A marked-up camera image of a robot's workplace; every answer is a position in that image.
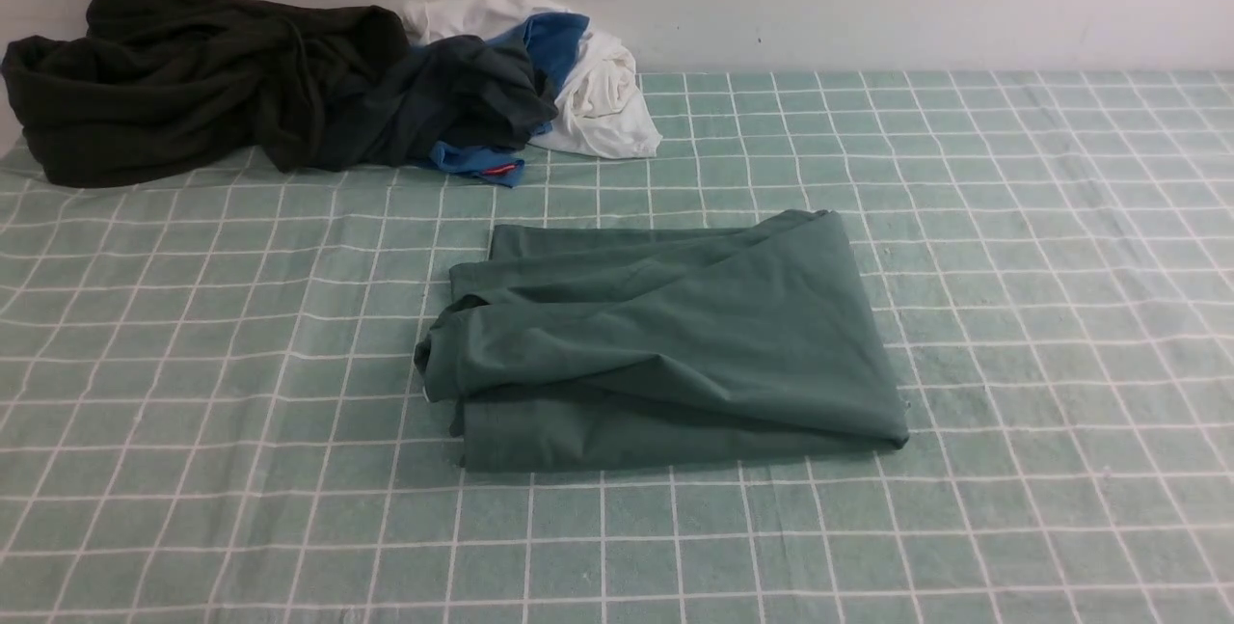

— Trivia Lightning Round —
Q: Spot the green long-sleeved shirt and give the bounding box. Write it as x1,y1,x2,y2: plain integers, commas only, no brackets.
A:
415,210,911,474

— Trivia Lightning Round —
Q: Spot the white crumpled garment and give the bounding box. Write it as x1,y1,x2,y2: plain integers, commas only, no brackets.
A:
404,0,661,159

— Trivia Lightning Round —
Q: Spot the dark grey crumpled garment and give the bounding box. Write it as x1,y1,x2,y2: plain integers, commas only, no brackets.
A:
313,36,558,171

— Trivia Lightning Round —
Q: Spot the green checkered tablecloth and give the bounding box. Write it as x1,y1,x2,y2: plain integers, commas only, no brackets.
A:
1,72,1233,623

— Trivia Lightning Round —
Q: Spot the dark olive crumpled garment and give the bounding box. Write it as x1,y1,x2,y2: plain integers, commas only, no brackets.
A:
2,0,410,187

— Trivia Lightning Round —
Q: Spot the blue crumpled garment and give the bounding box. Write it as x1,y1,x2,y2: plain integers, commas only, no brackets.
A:
418,12,590,186

